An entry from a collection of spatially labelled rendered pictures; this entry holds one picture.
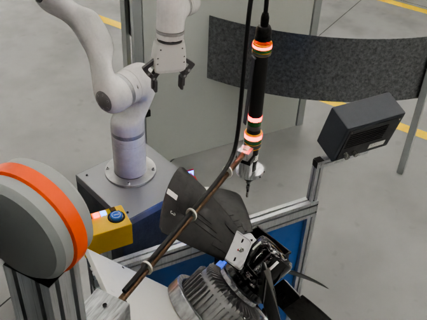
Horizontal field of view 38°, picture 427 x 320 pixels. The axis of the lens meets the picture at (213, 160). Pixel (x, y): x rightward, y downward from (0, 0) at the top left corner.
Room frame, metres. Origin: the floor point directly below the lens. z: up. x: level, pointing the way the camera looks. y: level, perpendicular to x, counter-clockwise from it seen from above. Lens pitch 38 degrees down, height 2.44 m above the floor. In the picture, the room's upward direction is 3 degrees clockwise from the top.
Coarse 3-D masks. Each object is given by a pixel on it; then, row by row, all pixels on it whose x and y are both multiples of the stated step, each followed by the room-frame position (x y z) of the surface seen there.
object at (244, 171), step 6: (240, 150) 1.16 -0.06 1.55; (246, 150) 1.16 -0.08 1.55; (252, 150) 1.17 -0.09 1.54; (246, 156) 1.15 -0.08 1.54; (252, 156) 1.17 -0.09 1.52; (240, 162) 1.16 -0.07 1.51; (246, 162) 1.15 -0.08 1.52; (252, 162) 1.16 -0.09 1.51; (258, 162) 1.23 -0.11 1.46; (240, 168) 1.17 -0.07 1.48; (246, 168) 1.17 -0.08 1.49; (258, 168) 1.20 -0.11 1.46; (240, 174) 1.17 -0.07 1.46; (246, 174) 1.17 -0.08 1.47; (252, 174) 1.18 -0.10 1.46; (258, 174) 1.18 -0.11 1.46
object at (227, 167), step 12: (252, 0) 1.13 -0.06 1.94; (264, 0) 1.20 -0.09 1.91; (264, 12) 1.20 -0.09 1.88; (240, 84) 1.12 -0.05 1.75; (240, 96) 1.12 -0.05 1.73; (240, 108) 1.12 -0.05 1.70; (240, 120) 1.12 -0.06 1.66; (228, 168) 1.08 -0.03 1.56; (216, 180) 1.03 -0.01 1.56; (168, 240) 0.85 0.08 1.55; (156, 252) 0.81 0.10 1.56; (144, 264) 0.78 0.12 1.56
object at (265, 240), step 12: (264, 240) 1.14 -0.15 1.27; (252, 252) 1.12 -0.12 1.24; (264, 252) 1.11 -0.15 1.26; (228, 264) 1.11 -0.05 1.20; (252, 264) 1.09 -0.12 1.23; (288, 264) 1.11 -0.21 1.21; (240, 276) 1.07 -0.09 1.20; (252, 276) 1.08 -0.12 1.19; (276, 276) 1.07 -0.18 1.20; (240, 288) 1.04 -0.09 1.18; (252, 288) 1.05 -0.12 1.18
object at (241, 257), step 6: (240, 234) 1.15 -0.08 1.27; (234, 240) 1.13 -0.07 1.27; (240, 240) 1.14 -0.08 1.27; (246, 240) 1.15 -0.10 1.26; (234, 246) 1.12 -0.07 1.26; (240, 246) 1.12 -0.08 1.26; (246, 246) 1.13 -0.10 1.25; (228, 252) 1.10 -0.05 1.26; (234, 252) 1.10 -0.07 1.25; (246, 252) 1.12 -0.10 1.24; (228, 258) 1.08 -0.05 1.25; (240, 258) 1.10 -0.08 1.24; (234, 264) 1.08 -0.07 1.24; (240, 264) 1.09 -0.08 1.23
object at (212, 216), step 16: (176, 176) 1.20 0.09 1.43; (192, 176) 1.23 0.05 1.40; (176, 192) 1.15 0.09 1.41; (192, 192) 1.17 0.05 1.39; (176, 208) 1.10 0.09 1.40; (208, 208) 1.16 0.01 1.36; (160, 224) 1.04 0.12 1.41; (176, 224) 1.07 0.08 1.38; (192, 224) 1.09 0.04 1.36; (208, 224) 1.12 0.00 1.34; (224, 224) 1.14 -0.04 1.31; (192, 240) 1.06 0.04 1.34; (208, 240) 1.09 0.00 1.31; (224, 240) 1.11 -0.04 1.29; (224, 256) 1.08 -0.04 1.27
